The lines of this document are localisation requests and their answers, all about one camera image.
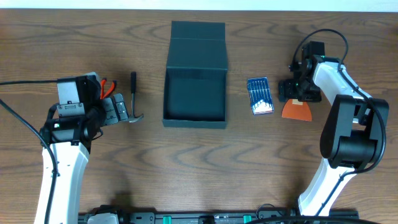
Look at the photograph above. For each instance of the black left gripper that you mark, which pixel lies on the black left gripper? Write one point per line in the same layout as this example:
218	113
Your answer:
106	111

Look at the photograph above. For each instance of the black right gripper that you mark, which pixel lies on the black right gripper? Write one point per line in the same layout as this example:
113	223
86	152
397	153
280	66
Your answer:
285	89

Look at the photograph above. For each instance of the black handled claw hammer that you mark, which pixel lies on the black handled claw hammer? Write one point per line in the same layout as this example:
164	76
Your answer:
133	118

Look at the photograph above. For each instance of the orange scraper with wooden handle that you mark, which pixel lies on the orange scraper with wooden handle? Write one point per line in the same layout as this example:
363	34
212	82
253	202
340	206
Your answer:
295	109

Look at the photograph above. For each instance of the blue precision screwdriver set case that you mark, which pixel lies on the blue precision screwdriver set case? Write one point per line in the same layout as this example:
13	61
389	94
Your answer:
260	96

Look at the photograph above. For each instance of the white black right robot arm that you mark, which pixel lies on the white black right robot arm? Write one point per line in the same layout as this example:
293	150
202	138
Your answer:
353	140

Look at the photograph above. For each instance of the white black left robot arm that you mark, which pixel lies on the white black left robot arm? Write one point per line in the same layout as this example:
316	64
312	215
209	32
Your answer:
71	126

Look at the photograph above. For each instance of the dark green open box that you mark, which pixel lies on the dark green open box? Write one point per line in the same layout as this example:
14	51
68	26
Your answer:
195	76

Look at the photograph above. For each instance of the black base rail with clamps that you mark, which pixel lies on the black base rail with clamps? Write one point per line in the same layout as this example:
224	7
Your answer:
266	212

